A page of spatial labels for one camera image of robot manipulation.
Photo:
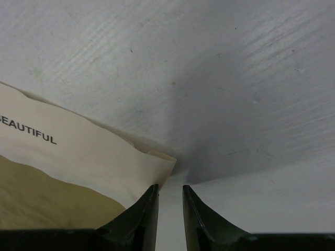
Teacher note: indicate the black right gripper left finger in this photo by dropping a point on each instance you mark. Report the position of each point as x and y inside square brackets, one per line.
[135, 228]

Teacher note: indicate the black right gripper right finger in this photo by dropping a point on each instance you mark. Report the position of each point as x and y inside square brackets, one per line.
[205, 229]

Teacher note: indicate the olive and cream underwear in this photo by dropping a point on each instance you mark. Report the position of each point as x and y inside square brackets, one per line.
[59, 170]

